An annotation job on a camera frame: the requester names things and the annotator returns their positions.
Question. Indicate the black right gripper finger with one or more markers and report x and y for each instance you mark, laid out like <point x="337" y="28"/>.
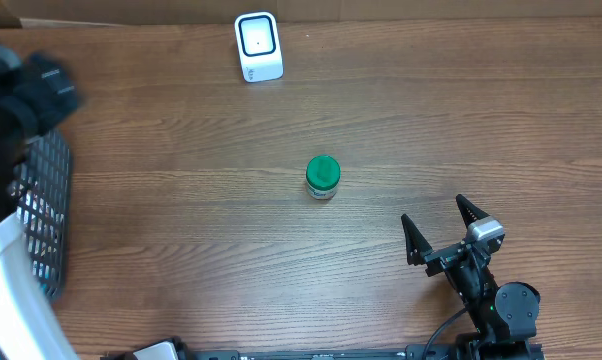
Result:
<point x="469" y="212"/>
<point x="417" y="247"/>

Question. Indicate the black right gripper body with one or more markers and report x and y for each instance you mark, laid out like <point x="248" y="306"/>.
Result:
<point x="444" y="259"/>

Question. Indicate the green lid jar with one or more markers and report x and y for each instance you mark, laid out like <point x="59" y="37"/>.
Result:
<point x="322" y="176"/>

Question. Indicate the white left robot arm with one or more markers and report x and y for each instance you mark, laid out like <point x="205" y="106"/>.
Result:
<point x="28" y="327"/>

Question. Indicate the white barcode scanner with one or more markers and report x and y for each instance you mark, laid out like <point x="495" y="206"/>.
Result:
<point x="259" y="47"/>

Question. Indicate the dark grey plastic basket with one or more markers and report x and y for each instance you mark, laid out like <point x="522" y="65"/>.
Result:
<point x="37" y="94"/>

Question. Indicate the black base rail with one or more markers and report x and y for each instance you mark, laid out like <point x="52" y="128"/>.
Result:
<point x="175" y="348"/>

